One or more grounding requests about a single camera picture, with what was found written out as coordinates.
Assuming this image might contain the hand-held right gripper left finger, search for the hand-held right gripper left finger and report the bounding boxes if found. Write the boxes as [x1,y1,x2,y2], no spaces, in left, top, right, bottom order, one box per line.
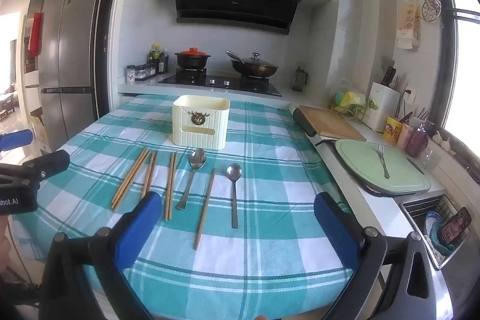
[37,191,164,320]

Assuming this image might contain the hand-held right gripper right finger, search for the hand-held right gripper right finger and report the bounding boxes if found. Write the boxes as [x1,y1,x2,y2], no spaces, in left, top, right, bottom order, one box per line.
[313,192,437,320]

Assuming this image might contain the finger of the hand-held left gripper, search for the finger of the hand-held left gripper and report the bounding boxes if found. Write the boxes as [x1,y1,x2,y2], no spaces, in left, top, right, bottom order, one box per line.
[0,129,34,153]
[20,149,71,183]

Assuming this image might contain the wide-handled steel spoon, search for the wide-handled steel spoon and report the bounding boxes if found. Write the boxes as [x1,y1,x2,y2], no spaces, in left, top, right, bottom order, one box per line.
[176,148,207,211]

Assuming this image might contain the slim-handled steel spoon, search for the slim-handled steel spoon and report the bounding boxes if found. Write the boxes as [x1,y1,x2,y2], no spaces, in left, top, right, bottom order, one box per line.
[226,163,243,229]

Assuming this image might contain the cream ribbed utensil holder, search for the cream ribbed utensil holder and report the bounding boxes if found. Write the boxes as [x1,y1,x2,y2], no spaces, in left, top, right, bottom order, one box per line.
[172,95,230,150]

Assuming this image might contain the cardboard box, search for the cardboard box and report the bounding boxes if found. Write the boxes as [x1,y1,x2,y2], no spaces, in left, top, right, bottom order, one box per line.
[30,108,53,152]

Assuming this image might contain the pale green electric pan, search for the pale green electric pan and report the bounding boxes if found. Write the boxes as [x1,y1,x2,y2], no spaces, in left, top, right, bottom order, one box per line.
[315,138,432,198]

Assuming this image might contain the teal plaid tablecloth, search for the teal plaid tablecloth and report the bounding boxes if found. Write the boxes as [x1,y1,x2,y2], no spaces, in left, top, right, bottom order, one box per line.
[15,94,392,320]

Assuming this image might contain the steel fork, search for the steel fork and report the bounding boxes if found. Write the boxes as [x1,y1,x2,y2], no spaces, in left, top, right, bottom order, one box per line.
[376,144,391,179]

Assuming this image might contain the steel sink drain rack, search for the steel sink drain rack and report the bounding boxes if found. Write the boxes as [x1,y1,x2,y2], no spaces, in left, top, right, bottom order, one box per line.
[399,194,473,268]

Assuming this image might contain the blue and white bowl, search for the blue and white bowl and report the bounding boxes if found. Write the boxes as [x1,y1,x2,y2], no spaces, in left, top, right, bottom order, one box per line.
[425,211,445,236]

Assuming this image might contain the wooden cutting board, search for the wooden cutting board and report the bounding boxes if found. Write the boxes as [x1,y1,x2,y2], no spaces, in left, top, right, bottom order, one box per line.
[299,105,367,142]

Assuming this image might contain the black rolled mat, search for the black rolled mat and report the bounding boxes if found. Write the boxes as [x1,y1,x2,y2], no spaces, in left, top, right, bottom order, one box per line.
[292,109,319,138]

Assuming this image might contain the teal dish cloth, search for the teal dish cloth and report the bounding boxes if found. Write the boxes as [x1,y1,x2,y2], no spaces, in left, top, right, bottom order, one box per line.
[427,226,456,257]

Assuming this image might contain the yellow printed cup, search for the yellow printed cup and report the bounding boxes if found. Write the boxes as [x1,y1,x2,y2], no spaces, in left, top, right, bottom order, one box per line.
[383,115,404,144]

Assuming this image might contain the pink cup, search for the pink cup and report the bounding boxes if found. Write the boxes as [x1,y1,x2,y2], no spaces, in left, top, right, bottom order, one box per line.
[397,123,415,150]

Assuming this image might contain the silver refrigerator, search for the silver refrigerator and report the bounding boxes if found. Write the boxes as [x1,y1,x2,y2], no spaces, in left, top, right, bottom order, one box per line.
[35,0,117,152]

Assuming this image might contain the purple glass jar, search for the purple glass jar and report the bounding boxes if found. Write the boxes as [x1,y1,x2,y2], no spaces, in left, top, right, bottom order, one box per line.
[407,119,430,158]

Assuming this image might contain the clear drinking glass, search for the clear drinking glass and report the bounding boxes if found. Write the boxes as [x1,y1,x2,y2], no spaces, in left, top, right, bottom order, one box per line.
[422,149,441,171]

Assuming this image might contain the yellow green plastic bags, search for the yellow green plastic bags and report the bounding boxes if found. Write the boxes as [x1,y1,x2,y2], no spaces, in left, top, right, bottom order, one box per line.
[329,91,376,116]

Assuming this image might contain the white knife block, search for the white knife block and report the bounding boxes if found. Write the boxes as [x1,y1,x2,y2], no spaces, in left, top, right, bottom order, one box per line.
[363,81,402,132]

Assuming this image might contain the garlic bulbs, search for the garlic bulbs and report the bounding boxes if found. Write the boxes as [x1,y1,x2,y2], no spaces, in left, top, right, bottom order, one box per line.
[432,130,451,154]

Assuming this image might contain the dark glass pitcher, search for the dark glass pitcher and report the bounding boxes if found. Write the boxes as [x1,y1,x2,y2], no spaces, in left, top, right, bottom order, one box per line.
[292,66,309,93]

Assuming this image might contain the black gas cooktop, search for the black gas cooktop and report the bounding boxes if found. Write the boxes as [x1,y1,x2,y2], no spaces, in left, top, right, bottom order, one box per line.
[158,67,283,97]

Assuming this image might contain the black clay pot, red lid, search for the black clay pot, red lid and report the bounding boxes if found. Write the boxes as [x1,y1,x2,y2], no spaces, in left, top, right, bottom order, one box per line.
[174,47,211,70]

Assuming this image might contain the dark wok with glass lid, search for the dark wok with glass lid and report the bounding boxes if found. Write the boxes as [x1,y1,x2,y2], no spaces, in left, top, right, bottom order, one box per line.
[229,52,280,78]

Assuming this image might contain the hanging printed food packet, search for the hanging printed food packet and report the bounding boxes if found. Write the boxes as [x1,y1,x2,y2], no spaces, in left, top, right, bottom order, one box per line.
[397,0,422,50]

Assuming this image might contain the black range hood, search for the black range hood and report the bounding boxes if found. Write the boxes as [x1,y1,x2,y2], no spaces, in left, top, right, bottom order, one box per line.
[167,0,305,36]

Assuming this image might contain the red wall hanging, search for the red wall hanging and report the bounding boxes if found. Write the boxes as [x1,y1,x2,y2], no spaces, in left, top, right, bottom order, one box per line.
[28,12,44,57]

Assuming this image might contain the black-handled kitchen knife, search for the black-handled kitchen knife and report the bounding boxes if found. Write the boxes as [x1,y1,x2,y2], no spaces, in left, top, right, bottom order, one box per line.
[380,66,397,87]

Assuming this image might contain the hanging wire steamer rack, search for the hanging wire steamer rack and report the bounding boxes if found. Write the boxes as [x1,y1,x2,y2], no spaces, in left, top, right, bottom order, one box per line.
[417,0,444,22]

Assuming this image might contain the window with dark frame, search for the window with dark frame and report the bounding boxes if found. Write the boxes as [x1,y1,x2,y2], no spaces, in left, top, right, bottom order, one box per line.
[431,0,480,159]

